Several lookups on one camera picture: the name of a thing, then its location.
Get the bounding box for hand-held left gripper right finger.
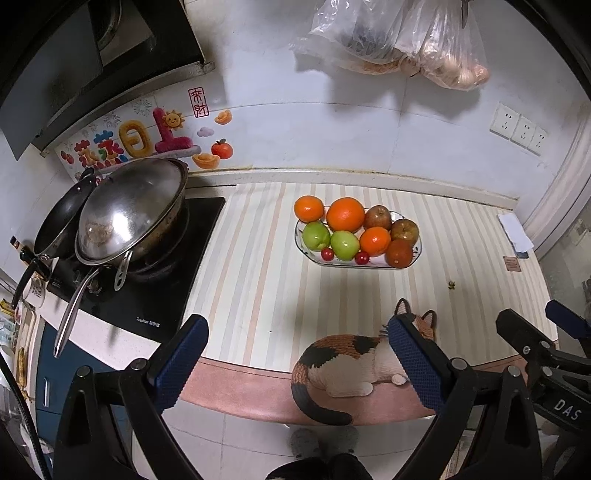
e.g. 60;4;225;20
387;315;543;480

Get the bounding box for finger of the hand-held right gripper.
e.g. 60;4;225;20
496;309;559;370
545;300;591;358

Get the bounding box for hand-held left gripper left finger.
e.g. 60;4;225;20
53;315;209;480

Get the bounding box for dark red round fruit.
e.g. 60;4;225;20
386;239;414;269

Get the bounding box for floral ceramic plate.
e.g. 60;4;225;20
294;208;424;271

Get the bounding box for small orange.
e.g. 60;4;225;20
359;227;392;257
294;196;325;223

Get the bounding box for green apple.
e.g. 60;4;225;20
302;222;331;251
330;230;360;260

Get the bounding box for large orange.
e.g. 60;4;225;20
326;197;366;233

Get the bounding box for black glass cooktop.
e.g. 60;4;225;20
46;196;227;337

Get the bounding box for white folded cloth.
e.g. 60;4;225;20
498;212;534;254

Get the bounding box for grey fuzzy slipper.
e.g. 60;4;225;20
288;427;321;460
325;425;360;455

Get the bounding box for striped cat print mat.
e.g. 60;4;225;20
178;182;561;428

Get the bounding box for steel wok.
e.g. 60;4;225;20
53;185;191;358

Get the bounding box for blue cabinet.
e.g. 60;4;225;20
34;318;116;416

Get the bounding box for person's dark trousers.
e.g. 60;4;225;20
265;455;375;480

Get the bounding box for white cup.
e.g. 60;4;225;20
22;272;48;309

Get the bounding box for black frying pan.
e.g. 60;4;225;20
11;167;99;311

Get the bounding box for clear plastic bag pale produce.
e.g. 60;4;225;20
397;0;490;90

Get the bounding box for black range hood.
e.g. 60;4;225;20
0;0;215;160

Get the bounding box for clear plastic bag dark contents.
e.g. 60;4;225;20
290;0;416;72

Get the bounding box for white wall socket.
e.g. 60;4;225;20
489;102;522;139
510;115;536;148
529;128;549;157

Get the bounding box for colourful wall stickers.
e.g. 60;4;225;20
55;85;234;178

